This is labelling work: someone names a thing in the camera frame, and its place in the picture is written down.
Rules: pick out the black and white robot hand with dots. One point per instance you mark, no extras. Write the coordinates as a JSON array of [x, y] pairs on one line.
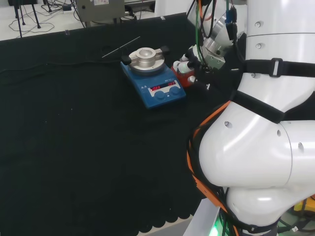
[[184, 67]]

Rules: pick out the blue base heater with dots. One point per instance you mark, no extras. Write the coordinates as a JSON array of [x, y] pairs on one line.
[[157, 98]]

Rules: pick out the white panel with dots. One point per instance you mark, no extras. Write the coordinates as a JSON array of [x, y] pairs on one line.
[[172, 7]]

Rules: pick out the thin metal temperature probe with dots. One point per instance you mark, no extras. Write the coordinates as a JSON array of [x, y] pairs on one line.
[[120, 47]]

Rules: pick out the grey metal cabinet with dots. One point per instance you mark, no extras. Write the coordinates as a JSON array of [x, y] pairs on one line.
[[101, 11]]

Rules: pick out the black bench cloth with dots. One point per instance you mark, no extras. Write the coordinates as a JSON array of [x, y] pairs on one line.
[[86, 147]]

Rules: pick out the small black floor adapter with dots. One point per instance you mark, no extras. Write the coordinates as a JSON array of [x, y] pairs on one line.
[[67, 9]]

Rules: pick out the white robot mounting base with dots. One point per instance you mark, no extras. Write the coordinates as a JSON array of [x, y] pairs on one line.
[[204, 218]]

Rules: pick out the black tripod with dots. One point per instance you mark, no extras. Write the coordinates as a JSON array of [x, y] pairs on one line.
[[36, 14]]

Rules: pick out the thin black stand pole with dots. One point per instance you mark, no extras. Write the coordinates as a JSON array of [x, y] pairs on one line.
[[19, 27]]

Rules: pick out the yellow stop button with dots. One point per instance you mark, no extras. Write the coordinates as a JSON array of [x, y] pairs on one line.
[[305, 206]]

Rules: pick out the wrist camera, silver lens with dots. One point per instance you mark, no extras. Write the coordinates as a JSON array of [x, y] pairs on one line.
[[200, 85]]

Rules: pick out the grey metal wrist bracket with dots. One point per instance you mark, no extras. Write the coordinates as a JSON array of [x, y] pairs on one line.
[[214, 57]]

